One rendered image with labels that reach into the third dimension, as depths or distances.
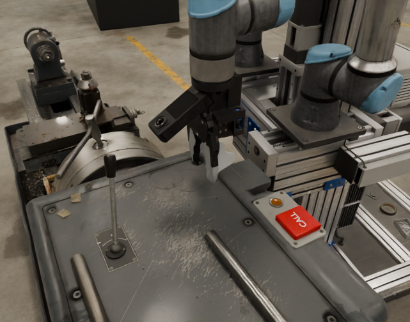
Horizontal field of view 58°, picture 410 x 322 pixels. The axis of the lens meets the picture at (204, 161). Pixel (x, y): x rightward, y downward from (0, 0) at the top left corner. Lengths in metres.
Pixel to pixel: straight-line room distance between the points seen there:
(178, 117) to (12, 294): 1.84
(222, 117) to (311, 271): 0.30
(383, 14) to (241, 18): 0.43
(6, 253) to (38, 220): 1.78
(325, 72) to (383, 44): 0.17
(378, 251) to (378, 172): 0.99
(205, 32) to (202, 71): 0.06
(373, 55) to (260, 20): 0.43
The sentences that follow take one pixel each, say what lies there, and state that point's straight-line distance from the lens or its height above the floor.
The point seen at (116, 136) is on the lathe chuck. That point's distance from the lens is 0.98.
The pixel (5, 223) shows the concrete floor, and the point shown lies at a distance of 2.73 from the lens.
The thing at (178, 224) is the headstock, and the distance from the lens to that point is 0.70.
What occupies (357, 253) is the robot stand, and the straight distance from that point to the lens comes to 2.14.
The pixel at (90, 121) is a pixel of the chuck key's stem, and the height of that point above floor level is 1.31.
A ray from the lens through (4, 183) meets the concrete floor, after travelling 3.06.
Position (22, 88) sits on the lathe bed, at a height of 0.87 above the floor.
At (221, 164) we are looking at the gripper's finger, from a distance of 0.71.
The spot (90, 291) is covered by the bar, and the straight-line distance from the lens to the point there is 0.61.
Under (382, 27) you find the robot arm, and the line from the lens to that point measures 0.97.
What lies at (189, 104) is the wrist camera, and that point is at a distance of 0.63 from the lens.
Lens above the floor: 1.77
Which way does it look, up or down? 38 degrees down
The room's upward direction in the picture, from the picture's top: straight up
